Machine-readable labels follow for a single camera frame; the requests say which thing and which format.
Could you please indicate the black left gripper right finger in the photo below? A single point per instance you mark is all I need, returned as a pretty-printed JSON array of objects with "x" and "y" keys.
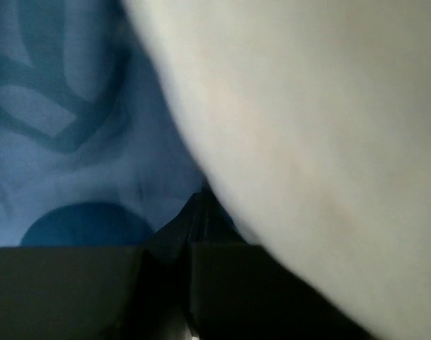
[{"x": 238, "y": 291}]

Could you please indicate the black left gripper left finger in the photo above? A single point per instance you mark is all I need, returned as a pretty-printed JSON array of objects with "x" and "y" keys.
[{"x": 95, "y": 271}]

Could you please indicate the blue printed pillowcase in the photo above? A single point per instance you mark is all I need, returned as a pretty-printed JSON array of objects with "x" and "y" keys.
[{"x": 89, "y": 152}]

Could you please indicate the white pillow yellow underside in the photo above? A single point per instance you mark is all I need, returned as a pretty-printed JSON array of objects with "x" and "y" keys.
[{"x": 312, "y": 123}]

